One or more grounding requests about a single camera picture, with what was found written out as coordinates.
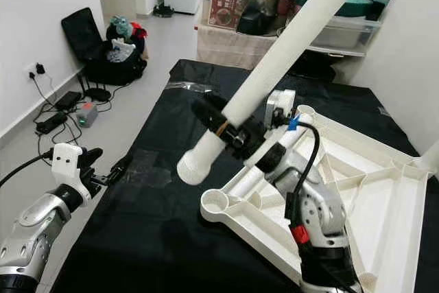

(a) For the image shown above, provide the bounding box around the black tablecloth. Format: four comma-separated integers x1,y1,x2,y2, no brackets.
51,58,439,293

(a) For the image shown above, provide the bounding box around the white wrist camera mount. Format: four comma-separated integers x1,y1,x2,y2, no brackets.
51,143,93,204
247,89,299,168

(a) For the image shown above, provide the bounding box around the black wok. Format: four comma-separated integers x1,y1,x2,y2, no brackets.
288,49,337,81

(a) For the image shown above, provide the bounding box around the red cloth item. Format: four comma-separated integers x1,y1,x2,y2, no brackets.
131,23,148,40

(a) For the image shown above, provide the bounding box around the clear tape cross patch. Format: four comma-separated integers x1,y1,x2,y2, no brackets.
120,149,172,192

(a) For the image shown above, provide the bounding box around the small black floor item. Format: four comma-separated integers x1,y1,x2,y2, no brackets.
153,5,176,17

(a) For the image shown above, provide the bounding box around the grey box device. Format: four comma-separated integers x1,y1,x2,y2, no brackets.
77,102,98,128

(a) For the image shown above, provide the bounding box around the white plastic wrapper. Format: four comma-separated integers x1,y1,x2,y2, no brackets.
111,39,138,62

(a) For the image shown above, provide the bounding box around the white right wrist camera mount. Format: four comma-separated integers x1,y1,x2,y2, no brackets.
247,89,299,168

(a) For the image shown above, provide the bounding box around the black power adapter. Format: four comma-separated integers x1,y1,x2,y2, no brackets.
56,91,83,110
36,113,68,134

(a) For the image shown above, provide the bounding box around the black plastic bag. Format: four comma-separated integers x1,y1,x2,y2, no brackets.
237,0,299,36

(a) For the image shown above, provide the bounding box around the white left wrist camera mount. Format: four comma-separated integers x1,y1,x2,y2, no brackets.
51,143,93,204

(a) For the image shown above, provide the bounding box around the clear plastic storage container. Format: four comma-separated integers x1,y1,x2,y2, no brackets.
312,15,381,50

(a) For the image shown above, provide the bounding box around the black floor cable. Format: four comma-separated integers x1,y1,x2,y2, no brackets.
31,70,114,163

